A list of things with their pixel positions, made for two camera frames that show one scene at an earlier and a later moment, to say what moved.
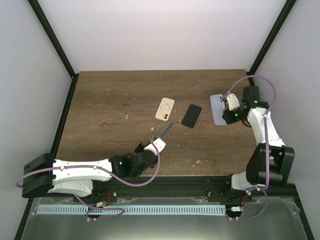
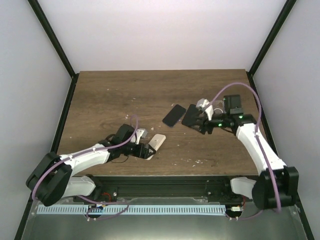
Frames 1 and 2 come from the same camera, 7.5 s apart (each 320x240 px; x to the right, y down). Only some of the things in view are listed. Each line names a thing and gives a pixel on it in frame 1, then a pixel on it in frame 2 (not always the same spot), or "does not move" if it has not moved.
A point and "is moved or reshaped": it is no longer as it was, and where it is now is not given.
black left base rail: x=54 y=147 does not move
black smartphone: x=191 y=116 does not move
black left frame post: x=56 y=46 does not move
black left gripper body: x=141 y=145 to x=137 y=153
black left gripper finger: x=167 y=130 to x=151 y=150
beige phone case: x=164 y=109 is moved or reshaped
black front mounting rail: x=215 y=187 does not move
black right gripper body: x=231 y=119 to x=207 y=125
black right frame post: x=270 y=40 does not move
